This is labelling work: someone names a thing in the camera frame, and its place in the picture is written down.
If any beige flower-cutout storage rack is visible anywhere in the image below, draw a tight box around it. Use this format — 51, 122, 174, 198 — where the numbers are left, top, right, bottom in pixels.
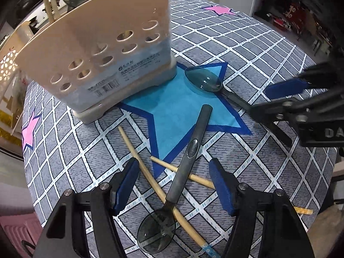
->
1, 21, 34, 139

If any pink plastic stool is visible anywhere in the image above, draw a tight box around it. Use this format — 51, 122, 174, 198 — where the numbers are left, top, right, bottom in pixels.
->
1, 212, 43, 257

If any black handled spoon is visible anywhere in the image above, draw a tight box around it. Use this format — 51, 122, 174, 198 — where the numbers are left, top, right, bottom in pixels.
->
137, 104, 212, 255

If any grey checkered tablecloth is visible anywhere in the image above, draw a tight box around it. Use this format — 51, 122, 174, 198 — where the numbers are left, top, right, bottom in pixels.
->
21, 0, 338, 258

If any beige plastic utensil holder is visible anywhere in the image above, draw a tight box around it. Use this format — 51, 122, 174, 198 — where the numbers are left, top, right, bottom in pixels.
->
15, 0, 177, 124

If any chopstick with blue end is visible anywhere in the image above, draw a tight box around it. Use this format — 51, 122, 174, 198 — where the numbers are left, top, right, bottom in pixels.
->
118, 126, 220, 258

